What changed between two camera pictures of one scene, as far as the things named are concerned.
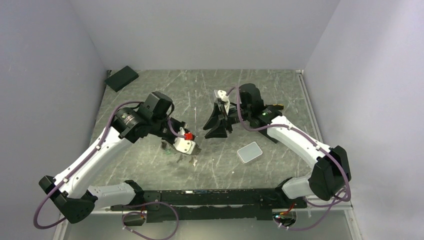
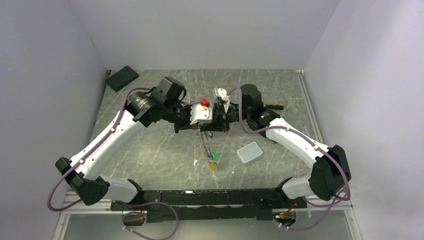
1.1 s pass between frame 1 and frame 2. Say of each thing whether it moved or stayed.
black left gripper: moved
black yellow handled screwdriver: stayed
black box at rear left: stayed
